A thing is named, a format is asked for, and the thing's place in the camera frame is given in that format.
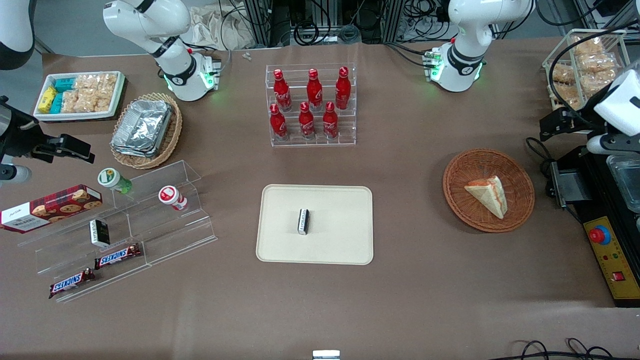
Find small black box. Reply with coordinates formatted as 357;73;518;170
89;219;111;248

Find brown snickers bar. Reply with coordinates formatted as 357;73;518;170
94;243;142;270
48;268;96;299

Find yellow snack packet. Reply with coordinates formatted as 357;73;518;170
38;86;58;114

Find aluminium frame post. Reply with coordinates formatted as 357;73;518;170
244;0;274;49

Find clear acrylic stepped shelf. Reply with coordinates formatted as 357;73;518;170
17;160;218;304

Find triangular sandwich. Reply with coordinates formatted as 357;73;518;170
464;175;509;220

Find aluminium foil tray stack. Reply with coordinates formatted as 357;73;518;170
111;99;173;159

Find brown round wicker basket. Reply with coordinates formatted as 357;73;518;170
442;148;536;234

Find light oval wicker basket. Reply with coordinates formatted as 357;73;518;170
110;92;183;170

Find clear acrylic bottle rack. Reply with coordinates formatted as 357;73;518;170
265;63;357;148

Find red tartan cookie box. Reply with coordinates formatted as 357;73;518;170
0;184;103;234

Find black cable at table edge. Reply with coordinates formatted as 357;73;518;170
502;338;640;360

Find coiled black cable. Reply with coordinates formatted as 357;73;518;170
292;20;321;47

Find black cable beside machine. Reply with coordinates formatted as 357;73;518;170
525;136;557;177

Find red lidded cup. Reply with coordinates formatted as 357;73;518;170
158;185;189;212

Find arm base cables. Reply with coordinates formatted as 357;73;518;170
384;41;437;69
187;42;234;77

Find steel pan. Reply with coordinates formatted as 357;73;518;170
606;154;640;214

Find white rectangular snack tray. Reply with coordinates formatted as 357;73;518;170
33;71;127;122

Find beige crumpled cloth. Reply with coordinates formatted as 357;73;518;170
187;5;257;51

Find green lidded cup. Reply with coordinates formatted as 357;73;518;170
97;168;134;195

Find yellow control panel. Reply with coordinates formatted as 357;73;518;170
583;216;640;307

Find black machine housing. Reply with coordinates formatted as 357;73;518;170
547;145;640;307

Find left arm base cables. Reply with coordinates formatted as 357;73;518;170
384;41;437;69

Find beige rectangular tray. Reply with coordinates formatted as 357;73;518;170
256;184;374;265

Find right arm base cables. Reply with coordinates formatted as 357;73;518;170
187;42;234;77

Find red cola bottle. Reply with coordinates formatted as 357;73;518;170
306;68;324;112
298;102;316;141
335;66;352;111
322;101;340;141
270;103;289;142
273;69;293;112

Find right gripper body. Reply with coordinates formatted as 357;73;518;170
0;95;52;164

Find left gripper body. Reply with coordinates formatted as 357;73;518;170
594;69;640;137

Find clear rice cracker bag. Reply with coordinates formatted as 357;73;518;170
74;73;119;97
61;89;115;114

